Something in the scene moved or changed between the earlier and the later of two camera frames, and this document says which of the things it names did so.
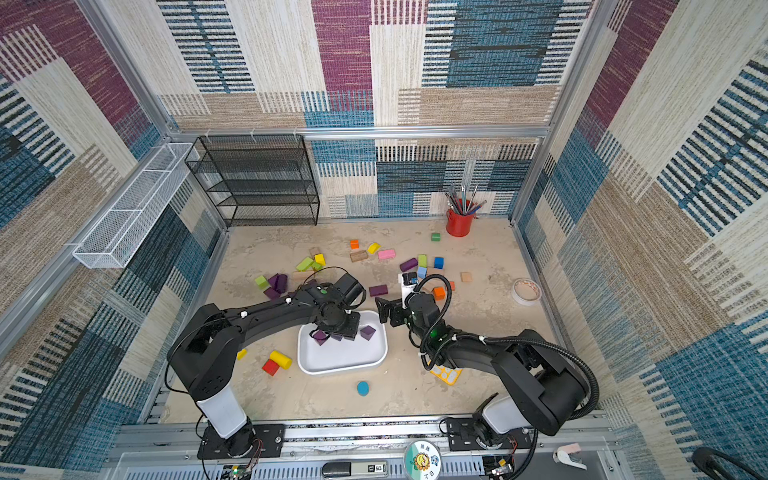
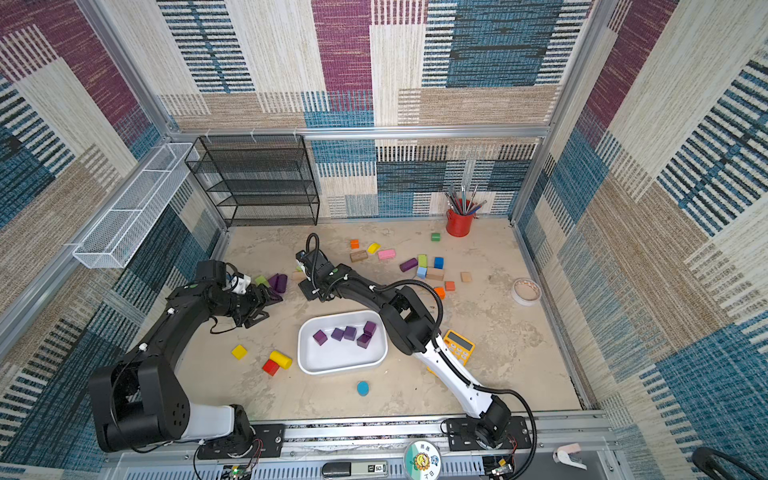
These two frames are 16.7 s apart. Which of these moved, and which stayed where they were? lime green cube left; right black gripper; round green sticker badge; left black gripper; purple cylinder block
Moved: left black gripper; right black gripper
Stayed: round green sticker badge; purple cylinder block; lime green cube left
